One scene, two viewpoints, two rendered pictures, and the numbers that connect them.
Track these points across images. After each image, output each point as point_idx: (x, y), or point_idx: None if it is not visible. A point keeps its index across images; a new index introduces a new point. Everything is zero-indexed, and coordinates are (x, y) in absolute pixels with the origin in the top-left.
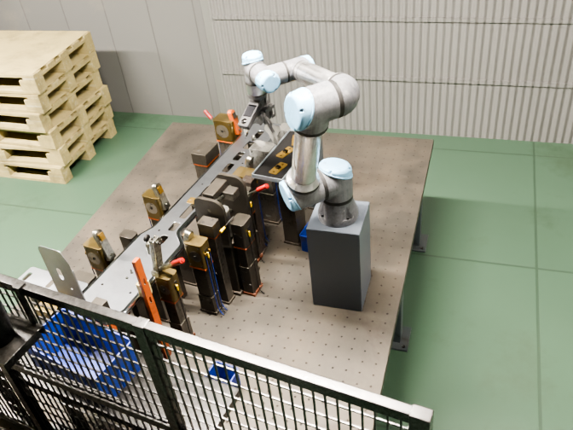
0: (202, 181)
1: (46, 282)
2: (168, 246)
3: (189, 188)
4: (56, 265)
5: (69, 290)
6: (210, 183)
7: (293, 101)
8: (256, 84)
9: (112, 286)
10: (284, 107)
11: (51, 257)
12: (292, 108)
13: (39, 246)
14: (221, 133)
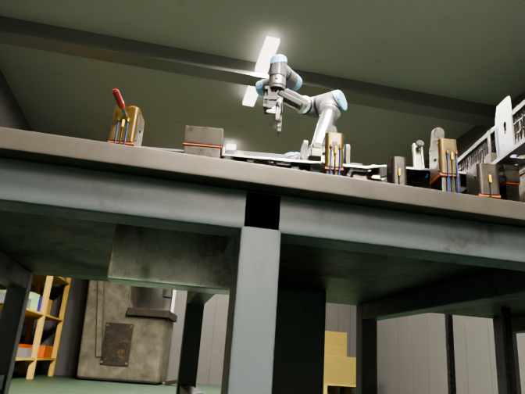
0: (266, 159)
1: (522, 153)
2: (382, 181)
3: (285, 159)
4: (504, 119)
5: (505, 146)
6: (266, 164)
7: (343, 94)
8: (298, 80)
9: (461, 180)
10: (339, 96)
11: (504, 109)
12: (343, 98)
13: (508, 96)
14: (138, 134)
